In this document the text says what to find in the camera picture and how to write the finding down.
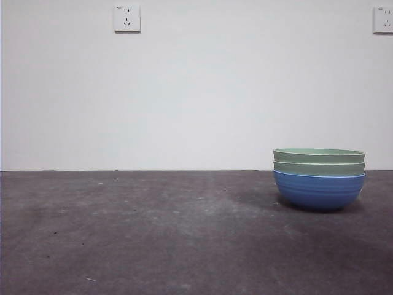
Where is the white wall socket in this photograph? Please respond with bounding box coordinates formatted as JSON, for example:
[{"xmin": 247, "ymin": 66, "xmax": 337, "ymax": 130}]
[
  {"xmin": 114, "ymin": 4, "xmax": 141, "ymax": 34},
  {"xmin": 373, "ymin": 6, "xmax": 393, "ymax": 34}
]

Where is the blue ribbed bowl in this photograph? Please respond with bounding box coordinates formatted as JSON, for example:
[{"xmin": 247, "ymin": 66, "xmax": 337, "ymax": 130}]
[{"xmin": 273, "ymin": 170, "xmax": 367, "ymax": 212}]

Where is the green ribbed bowl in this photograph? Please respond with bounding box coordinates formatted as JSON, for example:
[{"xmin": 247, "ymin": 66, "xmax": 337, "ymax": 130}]
[
  {"xmin": 273, "ymin": 147, "xmax": 367, "ymax": 163},
  {"xmin": 273, "ymin": 159, "xmax": 366, "ymax": 177}
]

